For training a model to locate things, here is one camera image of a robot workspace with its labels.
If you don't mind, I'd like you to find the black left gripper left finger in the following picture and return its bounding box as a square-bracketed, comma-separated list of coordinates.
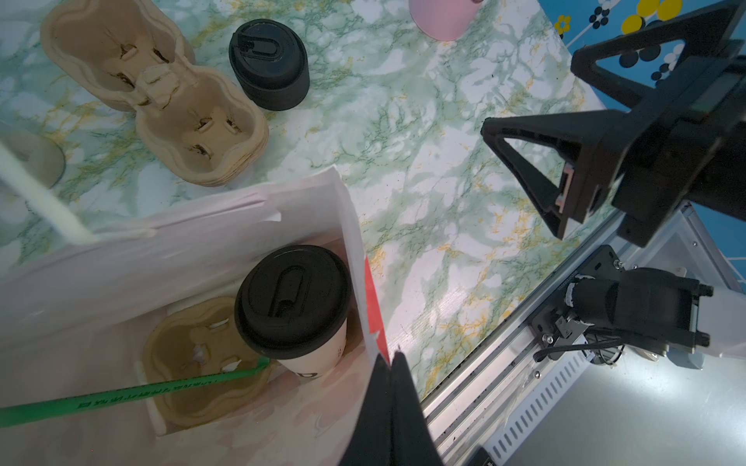
[339, 355, 394, 466]

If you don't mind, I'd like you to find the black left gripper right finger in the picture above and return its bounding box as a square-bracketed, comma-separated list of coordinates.
[392, 351, 444, 466]

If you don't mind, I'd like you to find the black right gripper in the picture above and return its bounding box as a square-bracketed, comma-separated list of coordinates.
[480, 0, 746, 249]

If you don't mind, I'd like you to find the white paper coffee cup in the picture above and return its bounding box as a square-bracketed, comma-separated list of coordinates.
[278, 329, 346, 379]

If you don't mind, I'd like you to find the black cup lid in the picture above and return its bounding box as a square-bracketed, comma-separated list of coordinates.
[234, 245, 354, 360]

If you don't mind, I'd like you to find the single pulp cup carrier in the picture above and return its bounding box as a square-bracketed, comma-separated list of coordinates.
[142, 295, 363, 431]

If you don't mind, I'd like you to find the white red paper gift bag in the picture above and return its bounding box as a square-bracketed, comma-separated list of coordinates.
[1, 166, 373, 465]

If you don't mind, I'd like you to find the green drinking straw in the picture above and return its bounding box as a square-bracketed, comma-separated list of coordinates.
[1, 357, 270, 428]

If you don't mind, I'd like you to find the pink straw holder cup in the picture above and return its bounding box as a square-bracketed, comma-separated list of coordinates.
[408, 0, 483, 42]

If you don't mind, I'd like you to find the glass sugar jar black lid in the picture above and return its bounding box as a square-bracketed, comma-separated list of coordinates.
[1, 122, 66, 235]

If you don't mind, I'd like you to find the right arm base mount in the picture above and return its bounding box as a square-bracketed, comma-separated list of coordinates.
[530, 245, 714, 362]

